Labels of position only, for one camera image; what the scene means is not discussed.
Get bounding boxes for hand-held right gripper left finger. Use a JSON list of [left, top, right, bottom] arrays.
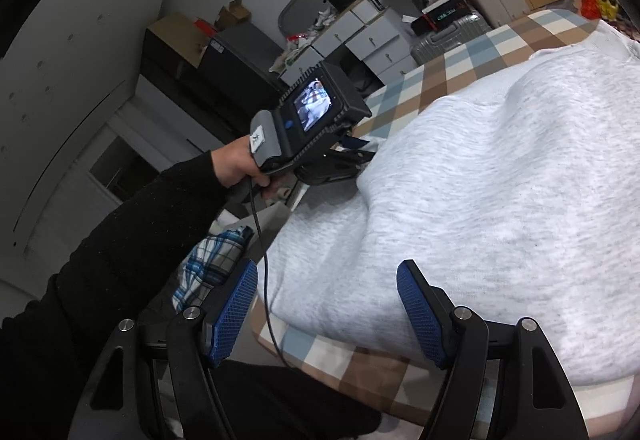
[[67, 257, 261, 440]]

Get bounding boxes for light grey hoodie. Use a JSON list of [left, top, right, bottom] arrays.
[[265, 27, 640, 388]]

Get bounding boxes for pile of paper clutter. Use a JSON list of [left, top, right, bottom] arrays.
[[269, 7, 346, 73]]

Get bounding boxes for white drawer cabinet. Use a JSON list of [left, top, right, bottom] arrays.
[[345, 10, 418, 80]]

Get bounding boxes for person's left forearm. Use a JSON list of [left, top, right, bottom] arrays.
[[0, 151, 226, 371]]

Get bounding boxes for dark wardrobe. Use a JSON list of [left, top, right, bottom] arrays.
[[137, 27, 241, 145]]

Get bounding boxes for person's left hand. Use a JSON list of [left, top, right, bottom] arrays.
[[211, 136, 284, 202]]

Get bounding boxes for black cable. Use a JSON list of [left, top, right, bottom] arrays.
[[247, 180, 301, 371]]

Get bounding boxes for blue plaid cloth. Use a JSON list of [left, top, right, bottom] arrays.
[[171, 225, 253, 313]]

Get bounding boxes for open cardboard box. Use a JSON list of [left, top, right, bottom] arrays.
[[214, 0, 252, 33]]

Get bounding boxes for person's black trousers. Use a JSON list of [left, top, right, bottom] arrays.
[[150, 360, 383, 440]]

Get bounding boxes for checked bed sheet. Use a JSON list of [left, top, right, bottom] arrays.
[[247, 7, 640, 440]]

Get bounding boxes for white desk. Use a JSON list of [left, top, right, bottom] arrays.
[[277, 0, 396, 90]]

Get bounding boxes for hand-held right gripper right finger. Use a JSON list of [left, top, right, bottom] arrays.
[[396, 260, 588, 440]]

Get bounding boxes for black and red shoebox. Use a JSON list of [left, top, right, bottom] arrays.
[[411, 0, 476, 35]]

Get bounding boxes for silver suitcase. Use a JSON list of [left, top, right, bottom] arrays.
[[410, 17, 493, 65]]

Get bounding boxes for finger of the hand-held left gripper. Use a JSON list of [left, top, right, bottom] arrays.
[[335, 133, 373, 151], [297, 150, 378, 185]]

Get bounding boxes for large cardboard box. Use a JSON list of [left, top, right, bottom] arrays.
[[146, 12, 213, 68]]

